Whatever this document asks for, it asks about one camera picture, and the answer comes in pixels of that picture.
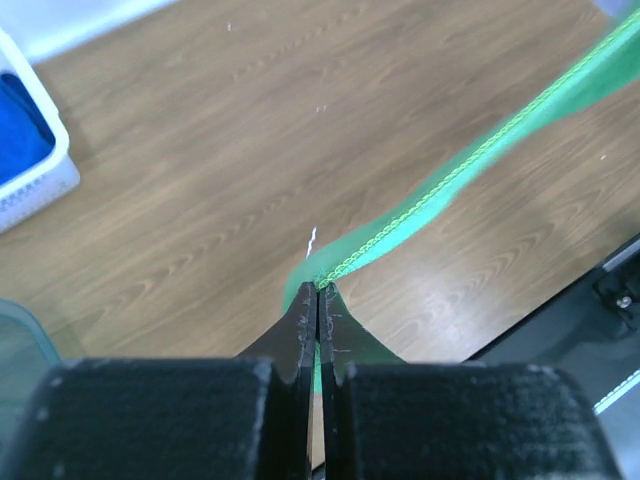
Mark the green towel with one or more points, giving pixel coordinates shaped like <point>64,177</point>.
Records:
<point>612,64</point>

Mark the blue towel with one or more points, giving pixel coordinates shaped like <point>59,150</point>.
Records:
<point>26,138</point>

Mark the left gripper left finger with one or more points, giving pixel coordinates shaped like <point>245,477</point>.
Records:
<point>247,417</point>

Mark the white perforated plastic basket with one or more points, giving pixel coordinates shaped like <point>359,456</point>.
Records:
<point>54,176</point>

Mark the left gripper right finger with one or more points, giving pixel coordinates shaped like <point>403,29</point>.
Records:
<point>453,421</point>

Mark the small white scrap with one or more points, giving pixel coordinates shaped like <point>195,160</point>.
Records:
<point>311,242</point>

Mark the blue translucent plastic tub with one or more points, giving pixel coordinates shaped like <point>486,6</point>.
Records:
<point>26,354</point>

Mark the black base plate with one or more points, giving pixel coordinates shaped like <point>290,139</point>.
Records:
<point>589,329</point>

